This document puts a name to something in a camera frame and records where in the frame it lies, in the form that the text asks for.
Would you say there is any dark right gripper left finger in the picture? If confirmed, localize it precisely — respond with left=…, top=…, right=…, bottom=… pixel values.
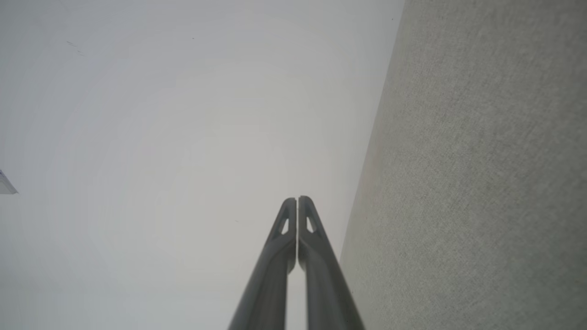
left=228, top=198, right=297, bottom=330

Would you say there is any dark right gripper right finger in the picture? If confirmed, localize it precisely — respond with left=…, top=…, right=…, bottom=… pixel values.
left=298, top=196, right=366, bottom=330

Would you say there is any grey fabric sofa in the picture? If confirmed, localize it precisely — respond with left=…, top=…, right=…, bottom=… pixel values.
left=338, top=0, right=587, bottom=330

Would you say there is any small pale wall fixture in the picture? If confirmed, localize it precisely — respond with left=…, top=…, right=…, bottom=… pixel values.
left=0, top=170, right=19, bottom=195

